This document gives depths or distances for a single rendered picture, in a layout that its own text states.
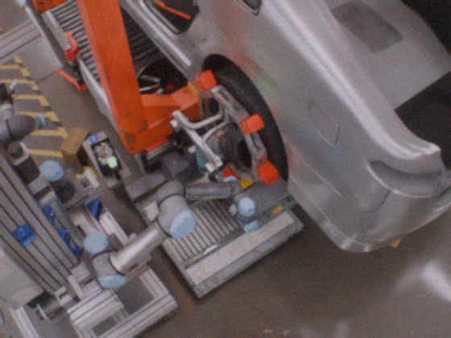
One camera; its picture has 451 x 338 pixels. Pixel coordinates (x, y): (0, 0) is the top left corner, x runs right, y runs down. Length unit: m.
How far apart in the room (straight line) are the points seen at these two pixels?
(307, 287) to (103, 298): 1.35
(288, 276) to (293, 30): 1.76
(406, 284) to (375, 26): 1.70
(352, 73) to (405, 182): 0.46
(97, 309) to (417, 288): 2.04
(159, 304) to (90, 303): 0.60
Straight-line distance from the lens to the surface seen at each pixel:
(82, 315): 2.41
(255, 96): 2.36
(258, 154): 2.39
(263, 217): 3.10
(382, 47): 2.98
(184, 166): 3.05
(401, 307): 3.21
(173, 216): 1.93
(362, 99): 1.73
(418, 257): 3.37
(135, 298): 2.93
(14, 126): 2.15
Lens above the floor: 2.93
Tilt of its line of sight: 57 degrees down
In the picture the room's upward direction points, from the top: 4 degrees counter-clockwise
